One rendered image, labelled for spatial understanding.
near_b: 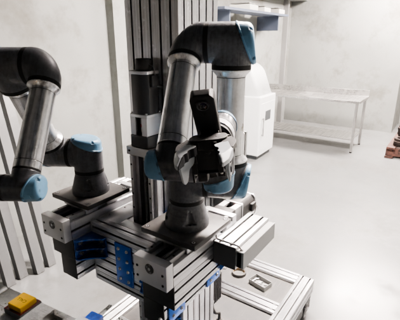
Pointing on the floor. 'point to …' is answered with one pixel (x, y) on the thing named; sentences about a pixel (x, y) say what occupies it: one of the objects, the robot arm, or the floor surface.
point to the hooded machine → (258, 113)
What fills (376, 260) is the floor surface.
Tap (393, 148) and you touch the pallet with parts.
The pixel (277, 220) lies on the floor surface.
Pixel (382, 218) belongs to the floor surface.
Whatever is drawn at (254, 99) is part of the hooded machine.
